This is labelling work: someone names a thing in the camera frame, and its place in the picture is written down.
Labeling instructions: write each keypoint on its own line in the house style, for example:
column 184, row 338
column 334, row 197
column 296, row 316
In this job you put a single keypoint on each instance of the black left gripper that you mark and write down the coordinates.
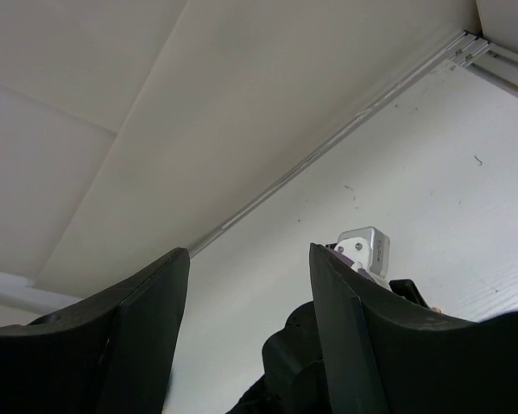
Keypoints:
column 294, row 379

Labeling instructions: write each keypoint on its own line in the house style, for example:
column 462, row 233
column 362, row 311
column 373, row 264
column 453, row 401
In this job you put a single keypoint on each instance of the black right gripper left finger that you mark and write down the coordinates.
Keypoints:
column 109, row 353

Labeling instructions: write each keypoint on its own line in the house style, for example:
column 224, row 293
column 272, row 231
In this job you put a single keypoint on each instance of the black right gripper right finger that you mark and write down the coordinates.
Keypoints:
column 385, row 354

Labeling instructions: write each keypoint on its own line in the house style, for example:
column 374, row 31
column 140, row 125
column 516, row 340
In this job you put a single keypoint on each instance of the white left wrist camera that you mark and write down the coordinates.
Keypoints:
column 366, row 251

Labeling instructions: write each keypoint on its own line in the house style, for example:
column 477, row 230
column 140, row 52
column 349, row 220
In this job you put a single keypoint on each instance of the aluminium rail right side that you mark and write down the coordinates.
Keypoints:
column 487, row 60

